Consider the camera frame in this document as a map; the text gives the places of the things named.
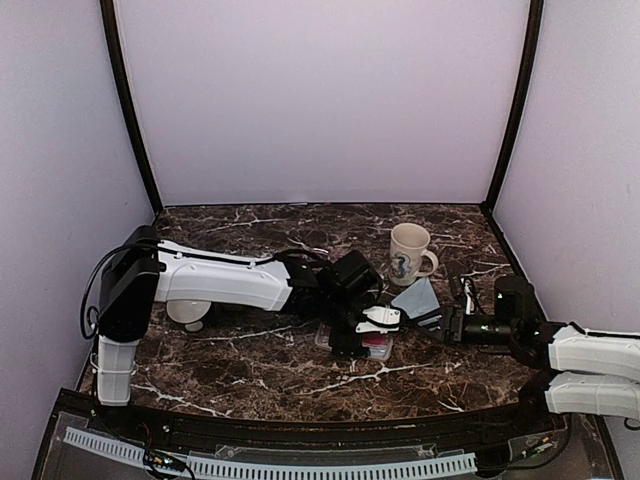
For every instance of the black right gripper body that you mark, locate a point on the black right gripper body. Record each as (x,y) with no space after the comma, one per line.
(501,334)

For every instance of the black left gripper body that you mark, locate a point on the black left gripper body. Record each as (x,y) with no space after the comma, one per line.
(345,346)

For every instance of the pink glasses case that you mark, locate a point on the pink glasses case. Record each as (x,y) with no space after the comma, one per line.
(349,345)

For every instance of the pink frame sunglasses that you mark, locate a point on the pink frame sunglasses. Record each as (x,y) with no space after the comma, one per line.
(370,340)

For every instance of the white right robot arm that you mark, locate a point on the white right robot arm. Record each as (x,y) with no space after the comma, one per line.
(578,370)

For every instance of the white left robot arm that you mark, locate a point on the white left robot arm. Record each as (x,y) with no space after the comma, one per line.
(124,285)

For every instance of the light blue cloth near mug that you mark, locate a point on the light blue cloth near mug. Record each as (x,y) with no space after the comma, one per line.
(417,299)

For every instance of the cream ceramic mug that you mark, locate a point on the cream ceramic mug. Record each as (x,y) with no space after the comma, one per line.
(409,253)

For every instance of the white ceramic bowl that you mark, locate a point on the white ceramic bowl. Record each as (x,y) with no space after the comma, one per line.
(188,313)

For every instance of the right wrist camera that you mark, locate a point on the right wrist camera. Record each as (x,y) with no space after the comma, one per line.
(462,291)

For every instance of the clear frame dark-lens sunglasses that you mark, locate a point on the clear frame dark-lens sunglasses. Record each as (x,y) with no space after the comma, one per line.
(300,248)

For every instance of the black front rail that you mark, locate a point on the black front rail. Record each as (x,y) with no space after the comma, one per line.
(453,430)

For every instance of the white slotted cable duct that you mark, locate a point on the white slotted cable duct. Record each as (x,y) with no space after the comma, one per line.
(241,463)

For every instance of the black right corner post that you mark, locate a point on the black right corner post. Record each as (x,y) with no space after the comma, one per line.
(520,94)

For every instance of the black corner post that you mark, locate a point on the black corner post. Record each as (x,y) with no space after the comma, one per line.
(128,109)
(520,94)

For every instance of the black left corner post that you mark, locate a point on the black left corner post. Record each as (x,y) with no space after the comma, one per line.
(128,109)

